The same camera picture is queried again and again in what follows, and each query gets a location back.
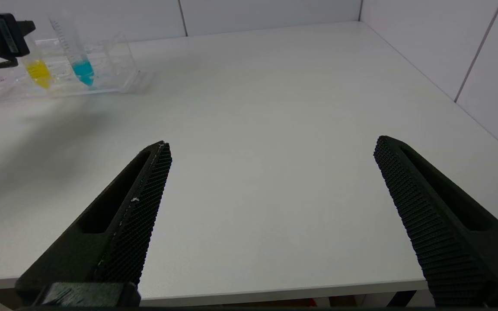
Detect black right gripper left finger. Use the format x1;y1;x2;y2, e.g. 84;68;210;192
15;140;172;303

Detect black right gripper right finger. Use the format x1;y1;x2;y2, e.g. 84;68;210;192
373;135;498;307

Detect test tube with yellow pigment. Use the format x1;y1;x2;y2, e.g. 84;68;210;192
21;34;53;90

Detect test tube with blue pigment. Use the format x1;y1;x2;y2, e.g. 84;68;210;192
49;17;96;87

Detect clear acrylic test tube rack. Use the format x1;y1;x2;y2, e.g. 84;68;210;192
0;31;141;105

